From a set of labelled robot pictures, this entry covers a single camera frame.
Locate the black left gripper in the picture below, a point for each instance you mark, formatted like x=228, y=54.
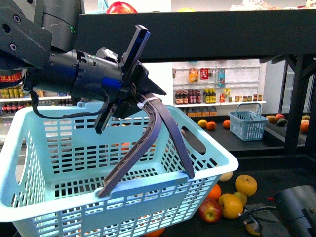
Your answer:
x=118, y=82

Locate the light turquoise shopping basket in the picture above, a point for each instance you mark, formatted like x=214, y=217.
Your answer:
x=52, y=169

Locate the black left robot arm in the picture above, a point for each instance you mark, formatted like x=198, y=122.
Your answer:
x=37, y=36

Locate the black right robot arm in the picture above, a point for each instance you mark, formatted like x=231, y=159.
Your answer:
x=294, y=214

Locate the small blue basket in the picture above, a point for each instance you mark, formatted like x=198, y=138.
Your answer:
x=248, y=125

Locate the cream pear right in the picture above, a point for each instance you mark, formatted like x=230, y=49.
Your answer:
x=226, y=177

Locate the large orange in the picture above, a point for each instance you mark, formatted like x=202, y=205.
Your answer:
x=215, y=193

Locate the red apple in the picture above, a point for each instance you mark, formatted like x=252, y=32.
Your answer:
x=210, y=211

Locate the yellow fruit far right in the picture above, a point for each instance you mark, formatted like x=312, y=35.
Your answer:
x=246, y=184

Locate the yellow orange pear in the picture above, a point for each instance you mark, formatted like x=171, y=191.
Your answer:
x=230, y=205

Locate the white cable tie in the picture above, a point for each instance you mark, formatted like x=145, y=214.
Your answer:
x=141, y=105

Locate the white wall goods shelf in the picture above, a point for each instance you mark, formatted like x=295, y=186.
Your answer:
x=210, y=88

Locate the black fruit shelf frame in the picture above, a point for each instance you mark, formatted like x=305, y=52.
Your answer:
x=223, y=57

